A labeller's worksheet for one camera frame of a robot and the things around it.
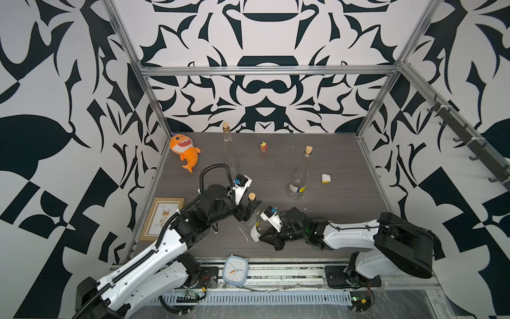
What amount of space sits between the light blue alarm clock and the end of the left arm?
228 millimetres

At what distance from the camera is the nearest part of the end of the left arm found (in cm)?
64

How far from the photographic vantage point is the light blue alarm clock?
28.8 inches
